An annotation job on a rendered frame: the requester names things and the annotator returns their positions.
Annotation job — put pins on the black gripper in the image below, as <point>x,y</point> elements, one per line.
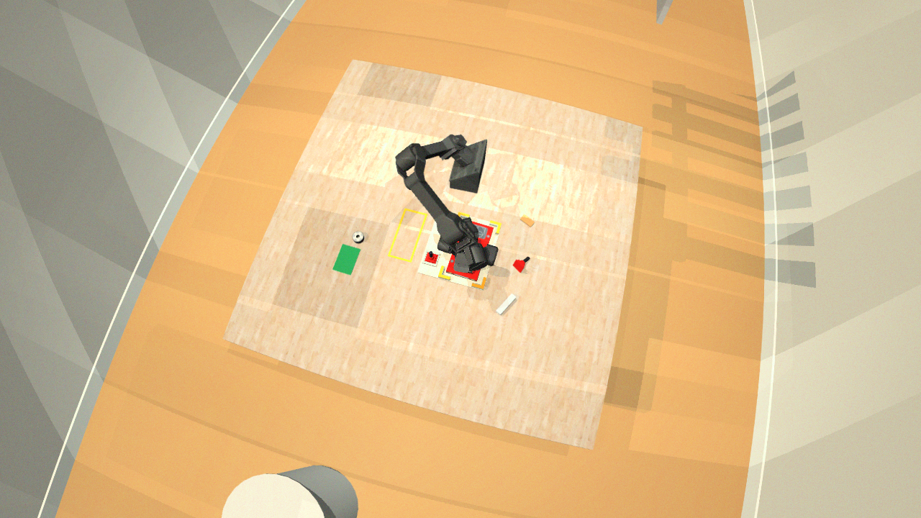
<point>490,251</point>

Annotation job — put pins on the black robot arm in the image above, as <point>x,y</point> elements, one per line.
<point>450,226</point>

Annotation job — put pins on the green flat rectangular block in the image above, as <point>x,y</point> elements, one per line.
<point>346,259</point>

